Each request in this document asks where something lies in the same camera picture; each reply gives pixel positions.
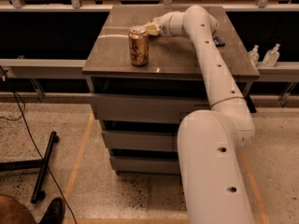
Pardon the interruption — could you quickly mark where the clear sanitizer bottle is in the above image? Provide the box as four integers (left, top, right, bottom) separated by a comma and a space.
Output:
249, 45, 259, 65
263, 44, 280, 66

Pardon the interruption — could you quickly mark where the clear sanitizer bottle left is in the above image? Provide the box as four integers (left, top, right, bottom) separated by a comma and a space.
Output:
249, 45, 259, 65

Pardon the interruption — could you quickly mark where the gold soda can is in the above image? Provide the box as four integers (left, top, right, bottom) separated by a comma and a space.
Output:
128, 26, 149, 66

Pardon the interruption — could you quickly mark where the black stand base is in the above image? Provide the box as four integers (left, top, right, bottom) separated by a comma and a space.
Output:
0, 132, 60, 203

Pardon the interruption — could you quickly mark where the grey metal rail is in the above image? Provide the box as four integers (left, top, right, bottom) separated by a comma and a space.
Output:
0, 59, 86, 79

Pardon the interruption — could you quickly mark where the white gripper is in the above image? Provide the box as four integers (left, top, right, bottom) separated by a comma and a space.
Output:
145, 11, 186, 37

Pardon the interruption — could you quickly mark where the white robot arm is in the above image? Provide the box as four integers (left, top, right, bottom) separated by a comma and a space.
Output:
146, 6, 255, 224

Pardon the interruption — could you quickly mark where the clear sanitizer bottle right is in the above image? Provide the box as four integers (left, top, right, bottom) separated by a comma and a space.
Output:
263, 44, 280, 66

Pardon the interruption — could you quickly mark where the brown trouser leg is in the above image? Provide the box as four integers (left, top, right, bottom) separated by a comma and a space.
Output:
0, 195, 36, 224

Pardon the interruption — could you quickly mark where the black shoe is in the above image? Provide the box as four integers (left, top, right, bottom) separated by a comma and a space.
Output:
39, 197, 65, 224

